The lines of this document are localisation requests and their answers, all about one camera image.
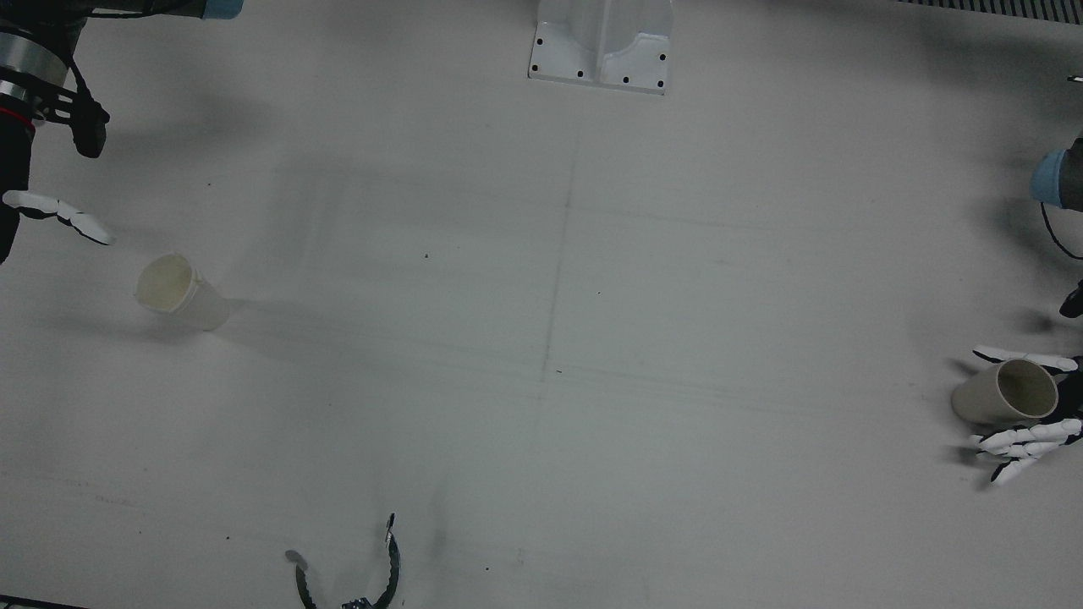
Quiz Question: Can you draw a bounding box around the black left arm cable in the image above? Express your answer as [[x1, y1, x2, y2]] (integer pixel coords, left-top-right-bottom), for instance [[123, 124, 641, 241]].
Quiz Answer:
[[1039, 203, 1083, 261]]

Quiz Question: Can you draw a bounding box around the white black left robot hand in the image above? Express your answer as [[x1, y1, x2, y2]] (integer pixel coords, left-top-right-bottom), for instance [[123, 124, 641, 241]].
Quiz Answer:
[[969, 343, 1083, 487]]

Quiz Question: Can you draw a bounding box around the white paper cup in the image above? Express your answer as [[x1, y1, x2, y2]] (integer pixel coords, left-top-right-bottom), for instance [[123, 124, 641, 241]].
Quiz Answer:
[[135, 253, 231, 332]]

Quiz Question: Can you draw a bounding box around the metal reacher grabber green handle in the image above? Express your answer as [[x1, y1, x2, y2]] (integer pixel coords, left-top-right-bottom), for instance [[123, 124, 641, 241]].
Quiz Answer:
[[285, 513, 402, 609]]

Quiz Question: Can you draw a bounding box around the beige paper cup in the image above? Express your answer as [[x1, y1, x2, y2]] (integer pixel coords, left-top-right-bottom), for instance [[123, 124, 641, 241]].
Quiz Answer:
[[950, 359, 1060, 426]]

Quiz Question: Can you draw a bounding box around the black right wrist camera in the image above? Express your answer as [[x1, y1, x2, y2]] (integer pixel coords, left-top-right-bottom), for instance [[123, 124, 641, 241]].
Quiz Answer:
[[38, 85, 111, 159]]

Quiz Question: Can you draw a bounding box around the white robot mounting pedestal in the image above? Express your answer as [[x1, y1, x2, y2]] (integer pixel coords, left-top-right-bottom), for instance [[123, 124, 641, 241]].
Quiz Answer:
[[528, 0, 675, 96]]

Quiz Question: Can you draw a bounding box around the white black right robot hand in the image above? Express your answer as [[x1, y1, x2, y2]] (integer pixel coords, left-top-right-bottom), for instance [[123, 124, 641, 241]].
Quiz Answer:
[[0, 118, 113, 265]]

